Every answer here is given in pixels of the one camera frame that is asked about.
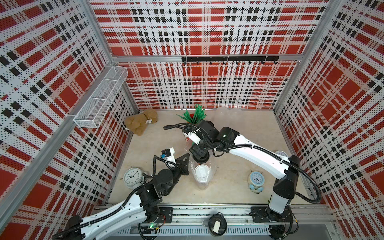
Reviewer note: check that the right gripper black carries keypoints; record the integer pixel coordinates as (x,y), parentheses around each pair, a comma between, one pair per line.
(195,149)

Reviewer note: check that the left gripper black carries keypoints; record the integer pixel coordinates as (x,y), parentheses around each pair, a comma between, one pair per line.
(182,166)

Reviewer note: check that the white lid milk tea cup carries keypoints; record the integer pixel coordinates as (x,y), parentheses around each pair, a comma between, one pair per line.
(203,176)

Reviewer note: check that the clear plastic carrier bag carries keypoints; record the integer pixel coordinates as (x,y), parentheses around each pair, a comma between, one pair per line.
(201,164)

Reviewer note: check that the black lid red cup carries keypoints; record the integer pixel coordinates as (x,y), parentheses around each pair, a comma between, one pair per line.
(202,159)
(187,136)

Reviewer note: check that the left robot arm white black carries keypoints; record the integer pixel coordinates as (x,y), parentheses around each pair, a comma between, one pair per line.
(141,206)

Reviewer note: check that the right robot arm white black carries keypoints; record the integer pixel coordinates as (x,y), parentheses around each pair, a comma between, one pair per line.
(286,170)

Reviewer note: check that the green straws bundle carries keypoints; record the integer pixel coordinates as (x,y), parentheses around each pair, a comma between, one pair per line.
(195,117)

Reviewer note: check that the white alarm clock left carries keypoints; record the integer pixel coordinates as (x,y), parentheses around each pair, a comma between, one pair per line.
(133,178)

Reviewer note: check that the white alarm clock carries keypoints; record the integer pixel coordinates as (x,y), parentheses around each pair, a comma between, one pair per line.
(281,154)
(133,178)

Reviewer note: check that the brown teddy bear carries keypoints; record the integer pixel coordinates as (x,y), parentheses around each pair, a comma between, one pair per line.
(137,124)

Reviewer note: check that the light blue alarm clock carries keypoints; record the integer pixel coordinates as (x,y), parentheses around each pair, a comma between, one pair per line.
(256,181)

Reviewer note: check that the white alarm clock right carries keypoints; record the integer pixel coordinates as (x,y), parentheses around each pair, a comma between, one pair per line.
(281,154)

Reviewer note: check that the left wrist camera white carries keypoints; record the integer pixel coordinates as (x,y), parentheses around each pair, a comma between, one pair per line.
(168,156)

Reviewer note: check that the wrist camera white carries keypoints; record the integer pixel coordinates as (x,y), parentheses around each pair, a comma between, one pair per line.
(196,139)
(168,156)

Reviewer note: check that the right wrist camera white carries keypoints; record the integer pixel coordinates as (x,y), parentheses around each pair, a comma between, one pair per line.
(196,139)

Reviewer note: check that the black hook rail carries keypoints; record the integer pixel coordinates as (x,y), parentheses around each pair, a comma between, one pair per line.
(261,59)

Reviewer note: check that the white wire mesh basket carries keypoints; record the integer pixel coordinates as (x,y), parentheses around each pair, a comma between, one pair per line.
(97,105)

